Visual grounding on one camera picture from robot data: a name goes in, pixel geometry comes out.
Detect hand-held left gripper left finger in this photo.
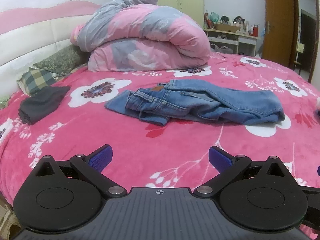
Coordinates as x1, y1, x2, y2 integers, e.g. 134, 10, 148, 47
35, 144, 125, 198

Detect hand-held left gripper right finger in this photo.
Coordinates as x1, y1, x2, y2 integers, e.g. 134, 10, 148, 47
194, 146, 286, 197

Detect blue denim jeans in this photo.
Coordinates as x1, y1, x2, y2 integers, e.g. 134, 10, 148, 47
104, 79, 286, 127

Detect pink floral bed blanket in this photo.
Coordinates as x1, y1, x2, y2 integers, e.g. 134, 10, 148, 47
0, 51, 320, 230

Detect folded dark grey garment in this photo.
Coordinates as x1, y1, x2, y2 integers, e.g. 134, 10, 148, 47
18, 86, 71, 125

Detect green plaid pillow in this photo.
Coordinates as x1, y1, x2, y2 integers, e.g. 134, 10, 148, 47
17, 67, 58, 96

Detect green leaf patterned pillow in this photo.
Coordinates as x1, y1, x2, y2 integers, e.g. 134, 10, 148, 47
32, 45, 85, 77

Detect white plastic bag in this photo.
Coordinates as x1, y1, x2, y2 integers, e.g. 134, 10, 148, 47
209, 43, 234, 54

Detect white desk with shelves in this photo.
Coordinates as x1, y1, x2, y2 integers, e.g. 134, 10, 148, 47
204, 27, 262, 57

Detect cardboard box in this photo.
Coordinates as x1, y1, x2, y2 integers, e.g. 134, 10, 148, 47
214, 23, 240, 33

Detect pink grey floral duvet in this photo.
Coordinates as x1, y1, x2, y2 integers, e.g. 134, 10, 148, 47
70, 0, 212, 72

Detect pink white padded headboard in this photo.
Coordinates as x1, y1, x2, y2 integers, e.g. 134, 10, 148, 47
0, 1, 100, 80

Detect brown wooden door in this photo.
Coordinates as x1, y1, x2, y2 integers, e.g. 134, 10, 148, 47
261, 0, 300, 67

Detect wooden door frame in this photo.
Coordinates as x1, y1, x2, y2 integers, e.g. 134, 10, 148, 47
291, 0, 320, 83

